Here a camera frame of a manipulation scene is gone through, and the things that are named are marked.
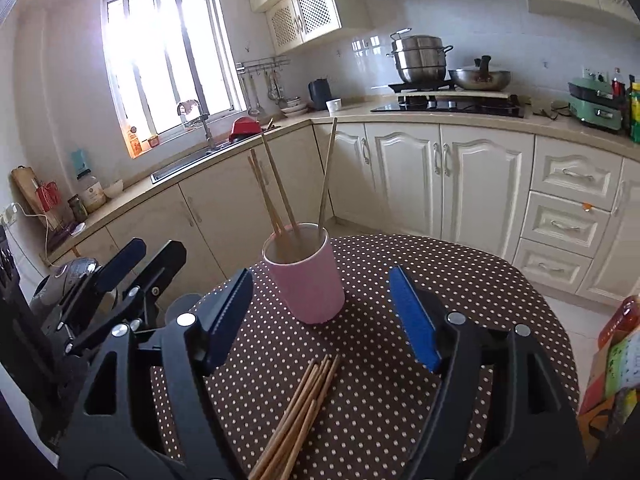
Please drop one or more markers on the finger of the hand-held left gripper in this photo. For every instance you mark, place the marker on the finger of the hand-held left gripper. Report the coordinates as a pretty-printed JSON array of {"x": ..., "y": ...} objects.
[
  {"x": 122, "y": 262},
  {"x": 160, "y": 272}
]

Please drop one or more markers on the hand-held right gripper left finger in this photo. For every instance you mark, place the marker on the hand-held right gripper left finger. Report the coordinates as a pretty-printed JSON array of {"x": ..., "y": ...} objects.
[{"x": 227, "y": 325}]

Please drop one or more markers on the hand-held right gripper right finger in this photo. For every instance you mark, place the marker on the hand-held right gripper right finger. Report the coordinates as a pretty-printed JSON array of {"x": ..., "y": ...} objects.
[{"x": 415, "y": 320}]

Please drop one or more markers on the pink cylindrical cup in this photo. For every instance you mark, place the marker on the pink cylindrical cup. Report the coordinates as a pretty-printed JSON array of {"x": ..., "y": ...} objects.
[{"x": 312, "y": 290}]

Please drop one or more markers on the row of wooden chopsticks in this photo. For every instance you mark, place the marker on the row of wooden chopsticks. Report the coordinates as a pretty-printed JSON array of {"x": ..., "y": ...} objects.
[{"x": 300, "y": 420}]

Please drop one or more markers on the light wooden chopstick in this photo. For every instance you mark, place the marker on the light wooden chopstick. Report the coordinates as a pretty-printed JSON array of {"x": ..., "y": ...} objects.
[
  {"x": 262, "y": 192},
  {"x": 327, "y": 175},
  {"x": 265, "y": 185},
  {"x": 279, "y": 185}
]

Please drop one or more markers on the small dark jar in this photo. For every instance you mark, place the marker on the small dark jar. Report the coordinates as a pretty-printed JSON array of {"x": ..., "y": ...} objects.
[{"x": 77, "y": 210}]

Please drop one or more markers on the large glass jar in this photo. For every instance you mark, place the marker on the large glass jar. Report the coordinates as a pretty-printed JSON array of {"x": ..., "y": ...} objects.
[{"x": 92, "y": 197}]

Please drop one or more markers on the small white bowl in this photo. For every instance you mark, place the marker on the small white bowl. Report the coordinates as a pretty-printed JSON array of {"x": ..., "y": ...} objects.
[{"x": 113, "y": 190}]

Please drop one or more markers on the brown polka dot tablecloth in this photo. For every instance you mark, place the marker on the brown polka dot tablecloth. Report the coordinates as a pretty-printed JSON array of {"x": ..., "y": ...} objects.
[{"x": 380, "y": 400}]

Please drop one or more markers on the steel kitchen sink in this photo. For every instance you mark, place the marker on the steel kitchen sink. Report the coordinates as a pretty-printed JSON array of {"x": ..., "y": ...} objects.
[{"x": 185, "y": 165}]

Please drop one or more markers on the small orange bottle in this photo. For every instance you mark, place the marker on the small orange bottle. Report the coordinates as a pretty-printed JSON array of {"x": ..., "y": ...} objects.
[{"x": 134, "y": 145}]

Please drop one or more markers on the wooden cutting board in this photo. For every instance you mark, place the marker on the wooden cutting board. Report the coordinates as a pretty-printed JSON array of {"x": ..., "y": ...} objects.
[{"x": 25, "y": 185}]

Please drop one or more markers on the small orange box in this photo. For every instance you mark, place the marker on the small orange box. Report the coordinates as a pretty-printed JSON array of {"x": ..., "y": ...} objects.
[{"x": 153, "y": 141}]

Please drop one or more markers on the cream cabinet drawer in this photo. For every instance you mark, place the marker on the cream cabinet drawer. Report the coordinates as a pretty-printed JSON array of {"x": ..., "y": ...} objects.
[
  {"x": 575, "y": 175},
  {"x": 552, "y": 266},
  {"x": 565, "y": 225}
]

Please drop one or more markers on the steel kitchen faucet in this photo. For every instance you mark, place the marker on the steel kitchen faucet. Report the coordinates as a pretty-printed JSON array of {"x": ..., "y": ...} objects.
[{"x": 206, "y": 130}]

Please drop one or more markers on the cream base cabinets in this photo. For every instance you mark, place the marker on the cream base cabinets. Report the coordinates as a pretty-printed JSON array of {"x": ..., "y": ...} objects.
[{"x": 480, "y": 180}]

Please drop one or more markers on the red kitchen container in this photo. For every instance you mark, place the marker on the red kitchen container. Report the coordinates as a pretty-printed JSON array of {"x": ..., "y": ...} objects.
[{"x": 244, "y": 129}]

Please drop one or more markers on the hanging metal ladle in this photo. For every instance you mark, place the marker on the hanging metal ladle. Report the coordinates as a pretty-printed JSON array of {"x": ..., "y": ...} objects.
[{"x": 254, "y": 109}]

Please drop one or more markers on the kitchen window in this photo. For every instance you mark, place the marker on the kitchen window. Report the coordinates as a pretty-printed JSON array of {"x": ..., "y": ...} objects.
[{"x": 165, "y": 60}]

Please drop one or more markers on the colourful printed carton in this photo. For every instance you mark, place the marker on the colourful printed carton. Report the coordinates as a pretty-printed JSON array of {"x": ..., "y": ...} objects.
[{"x": 615, "y": 375}]

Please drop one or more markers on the orange drink bottle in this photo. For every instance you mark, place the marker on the orange drink bottle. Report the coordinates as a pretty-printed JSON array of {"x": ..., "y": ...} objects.
[{"x": 622, "y": 320}]

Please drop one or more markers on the stack of white bowls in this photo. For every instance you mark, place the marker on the stack of white bowls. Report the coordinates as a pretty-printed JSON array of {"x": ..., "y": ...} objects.
[{"x": 294, "y": 108}]

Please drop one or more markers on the hanging metal spatula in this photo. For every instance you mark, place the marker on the hanging metal spatula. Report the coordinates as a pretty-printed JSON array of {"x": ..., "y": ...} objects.
[{"x": 274, "y": 91}]

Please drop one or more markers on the beige kitchen countertop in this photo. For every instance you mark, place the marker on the beige kitchen countertop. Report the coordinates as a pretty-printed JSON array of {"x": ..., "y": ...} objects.
[{"x": 352, "y": 114}]

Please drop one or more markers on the black gas stove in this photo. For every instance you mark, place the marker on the black gas stove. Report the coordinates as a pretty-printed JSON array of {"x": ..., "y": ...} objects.
[{"x": 450, "y": 106}]

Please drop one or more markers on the white mug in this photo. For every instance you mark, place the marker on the white mug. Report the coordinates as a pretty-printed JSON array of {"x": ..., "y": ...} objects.
[{"x": 333, "y": 105}]

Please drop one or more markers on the black electric kettle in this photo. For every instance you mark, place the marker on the black electric kettle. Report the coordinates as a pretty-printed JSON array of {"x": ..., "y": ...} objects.
[{"x": 320, "y": 95}]

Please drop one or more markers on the steel wok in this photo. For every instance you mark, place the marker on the steel wok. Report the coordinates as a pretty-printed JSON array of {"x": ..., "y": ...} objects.
[{"x": 480, "y": 80}]

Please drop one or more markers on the stainless steamer pot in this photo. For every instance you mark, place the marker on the stainless steamer pot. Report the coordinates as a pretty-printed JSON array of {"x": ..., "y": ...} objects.
[{"x": 420, "y": 60}]

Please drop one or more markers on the green electric cooker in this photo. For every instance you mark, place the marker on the green electric cooker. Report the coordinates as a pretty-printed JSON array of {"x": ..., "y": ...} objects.
[{"x": 595, "y": 107}]

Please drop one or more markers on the small lattice door cabinet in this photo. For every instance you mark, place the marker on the small lattice door cabinet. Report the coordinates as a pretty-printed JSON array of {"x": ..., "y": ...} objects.
[{"x": 305, "y": 15}]

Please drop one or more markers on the green bottle yellow label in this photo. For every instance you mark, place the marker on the green bottle yellow label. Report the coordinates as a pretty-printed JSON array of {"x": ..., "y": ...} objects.
[{"x": 635, "y": 115}]

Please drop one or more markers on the red cap cola bottle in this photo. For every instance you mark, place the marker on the red cap cola bottle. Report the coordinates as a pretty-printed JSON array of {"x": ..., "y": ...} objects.
[{"x": 618, "y": 87}]

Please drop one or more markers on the light blue wall card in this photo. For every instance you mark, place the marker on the light blue wall card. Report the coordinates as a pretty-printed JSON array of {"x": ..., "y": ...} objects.
[{"x": 79, "y": 160}]

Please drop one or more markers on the wall utensil rail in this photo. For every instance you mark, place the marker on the wall utensil rail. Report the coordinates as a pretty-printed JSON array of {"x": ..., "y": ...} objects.
[{"x": 262, "y": 63}]

